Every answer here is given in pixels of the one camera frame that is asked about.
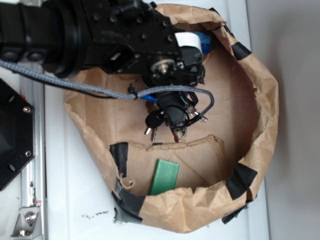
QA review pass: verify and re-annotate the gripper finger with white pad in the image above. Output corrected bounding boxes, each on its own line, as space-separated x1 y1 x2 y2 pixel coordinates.
159 91 198 143

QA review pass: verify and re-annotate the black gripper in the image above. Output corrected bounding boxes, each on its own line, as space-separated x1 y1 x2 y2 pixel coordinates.
82 0 206 87

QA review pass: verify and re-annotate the silver key bunch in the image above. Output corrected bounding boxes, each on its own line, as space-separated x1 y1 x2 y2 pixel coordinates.
144 105 200 143

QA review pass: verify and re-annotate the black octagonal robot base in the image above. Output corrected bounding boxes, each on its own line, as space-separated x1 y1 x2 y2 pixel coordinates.
0 79 34 191

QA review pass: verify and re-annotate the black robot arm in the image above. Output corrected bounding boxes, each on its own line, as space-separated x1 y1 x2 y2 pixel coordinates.
0 0 206 140

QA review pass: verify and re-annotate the blue sponge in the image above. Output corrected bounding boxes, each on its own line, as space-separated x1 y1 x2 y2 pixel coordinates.
193 31 211 54

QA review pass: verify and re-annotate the green rectangular block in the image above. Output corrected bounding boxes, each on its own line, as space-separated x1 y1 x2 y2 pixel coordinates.
149 159 180 196

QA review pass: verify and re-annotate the brown paper bag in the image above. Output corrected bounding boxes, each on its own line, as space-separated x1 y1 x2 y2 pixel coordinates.
64 4 279 233

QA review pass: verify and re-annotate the aluminium extrusion rail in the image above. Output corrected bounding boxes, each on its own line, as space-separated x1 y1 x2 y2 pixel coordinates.
17 76 48 240

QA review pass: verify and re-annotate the grey braided cable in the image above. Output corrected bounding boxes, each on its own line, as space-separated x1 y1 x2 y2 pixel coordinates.
0 59 215 127

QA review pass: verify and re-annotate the aluminium corner bracket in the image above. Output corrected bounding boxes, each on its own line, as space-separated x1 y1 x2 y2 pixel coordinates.
10 206 43 240

